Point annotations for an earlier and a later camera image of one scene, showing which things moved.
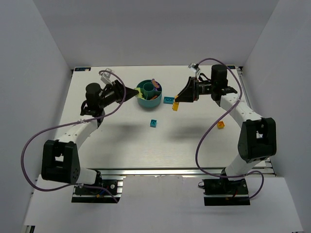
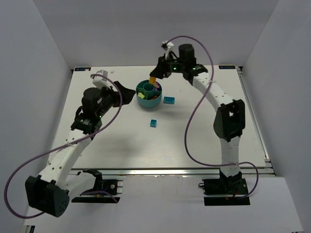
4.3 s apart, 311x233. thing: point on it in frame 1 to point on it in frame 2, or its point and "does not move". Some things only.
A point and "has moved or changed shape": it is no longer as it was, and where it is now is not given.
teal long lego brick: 168,100 does not move
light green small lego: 139,94 has moved or changed shape
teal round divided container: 152,91 does not move
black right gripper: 194,88 to 161,68
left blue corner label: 81,69 does not move
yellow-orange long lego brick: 175,105 to 152,80
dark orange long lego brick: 155,96 does not move
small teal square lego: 153,123 does not move
